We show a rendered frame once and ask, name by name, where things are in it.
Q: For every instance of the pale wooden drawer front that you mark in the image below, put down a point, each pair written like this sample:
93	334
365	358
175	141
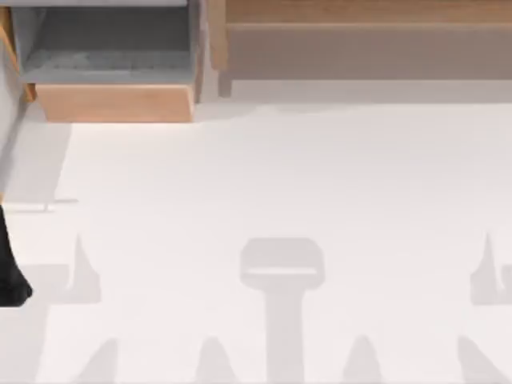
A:
116	102

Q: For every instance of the wooden open shelf unit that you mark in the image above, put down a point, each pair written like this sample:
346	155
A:
360	44

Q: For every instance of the open drawer grey pierced inside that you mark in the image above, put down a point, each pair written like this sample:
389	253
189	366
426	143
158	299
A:
108	52

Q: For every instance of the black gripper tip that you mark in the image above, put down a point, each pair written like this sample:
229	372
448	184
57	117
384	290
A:
9	280

